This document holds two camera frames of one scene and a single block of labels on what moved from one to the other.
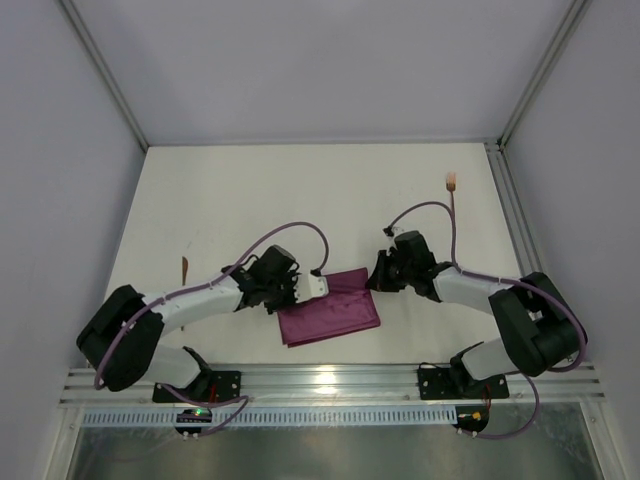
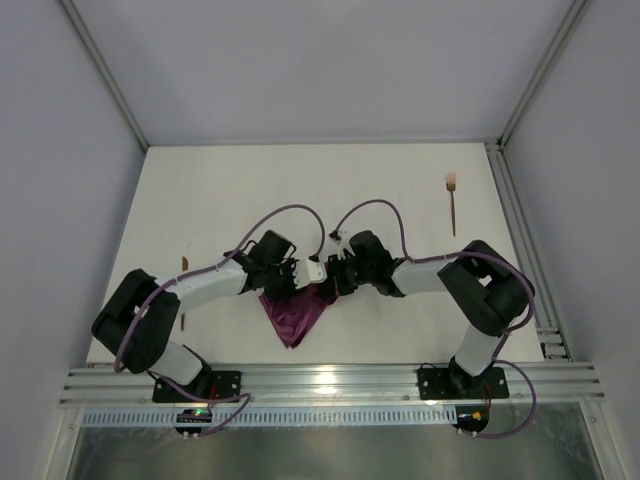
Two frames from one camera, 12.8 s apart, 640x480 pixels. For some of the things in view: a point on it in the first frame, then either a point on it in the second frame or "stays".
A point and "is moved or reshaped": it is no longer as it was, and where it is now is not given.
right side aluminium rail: (515, 214) stays
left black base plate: (205, 386) stays
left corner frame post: (105, 71) stays
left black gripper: (282, 291) -> (285, 279)
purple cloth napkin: (348, 307) is moved or reshaped
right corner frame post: (578, 10) stays
